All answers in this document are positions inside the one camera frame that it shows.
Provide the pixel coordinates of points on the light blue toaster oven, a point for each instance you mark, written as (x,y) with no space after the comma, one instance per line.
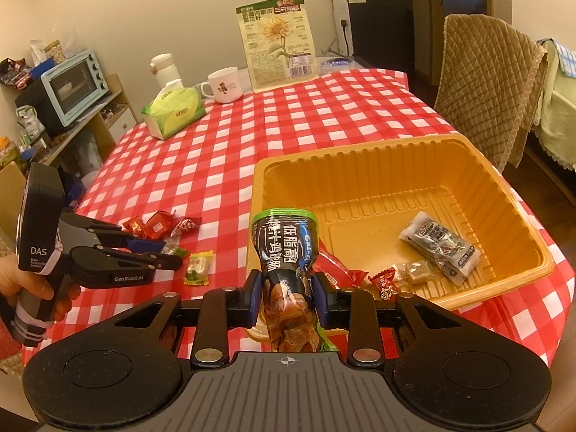
(74,85)

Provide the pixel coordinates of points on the black green chicken snack pack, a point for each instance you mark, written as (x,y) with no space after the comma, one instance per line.
(286,242)

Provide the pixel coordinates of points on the yellow green candy packet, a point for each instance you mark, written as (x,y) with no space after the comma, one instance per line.
(198,269)

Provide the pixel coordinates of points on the white thermos bottle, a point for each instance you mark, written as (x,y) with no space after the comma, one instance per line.
(165,71)

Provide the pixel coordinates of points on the quilted beige chair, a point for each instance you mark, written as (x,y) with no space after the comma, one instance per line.
(491,79)

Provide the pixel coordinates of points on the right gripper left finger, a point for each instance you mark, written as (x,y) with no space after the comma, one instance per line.
(220,311)

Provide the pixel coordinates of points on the red snack packet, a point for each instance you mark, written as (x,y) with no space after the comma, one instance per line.
(158,226)

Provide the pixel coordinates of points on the green tissue pack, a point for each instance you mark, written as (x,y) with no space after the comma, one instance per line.
(173,109)

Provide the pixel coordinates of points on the grey clear snack packet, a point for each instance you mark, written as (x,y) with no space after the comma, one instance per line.
(455,257)

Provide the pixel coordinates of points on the dark red foil candy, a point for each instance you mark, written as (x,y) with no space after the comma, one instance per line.
(185,225)

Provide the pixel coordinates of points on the black mini fridge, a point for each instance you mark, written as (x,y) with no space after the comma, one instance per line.
(380,32)

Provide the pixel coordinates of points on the white mug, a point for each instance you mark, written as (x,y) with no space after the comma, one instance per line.
(223,85)

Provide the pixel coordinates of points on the orange plastic tray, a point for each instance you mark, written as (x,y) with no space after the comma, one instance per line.
(364,195)

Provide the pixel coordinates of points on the red snack pouch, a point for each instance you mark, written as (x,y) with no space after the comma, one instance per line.
(336,272)

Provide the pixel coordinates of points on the red white checkered tablecloth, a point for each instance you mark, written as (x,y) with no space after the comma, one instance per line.
(207,170)

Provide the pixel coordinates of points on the wooden shelf unit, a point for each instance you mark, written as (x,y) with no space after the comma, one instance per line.
(107,124)

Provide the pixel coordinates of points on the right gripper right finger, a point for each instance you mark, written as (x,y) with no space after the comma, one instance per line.
(352,310)

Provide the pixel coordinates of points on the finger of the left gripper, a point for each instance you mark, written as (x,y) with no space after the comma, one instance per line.
(121,236)
(121,265)

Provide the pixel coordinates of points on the green wrapped candy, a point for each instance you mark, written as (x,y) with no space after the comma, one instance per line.
(174,250)

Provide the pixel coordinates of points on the clear wrapped candy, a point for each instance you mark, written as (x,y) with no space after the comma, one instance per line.
(414,273)

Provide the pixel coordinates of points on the small red foil candy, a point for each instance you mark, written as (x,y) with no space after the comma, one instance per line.
(135,226)

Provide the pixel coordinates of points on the left hand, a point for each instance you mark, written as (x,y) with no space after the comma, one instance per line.
(13,281)

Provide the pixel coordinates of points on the sofa with green cover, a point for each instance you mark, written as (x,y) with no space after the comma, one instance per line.
(554,123)

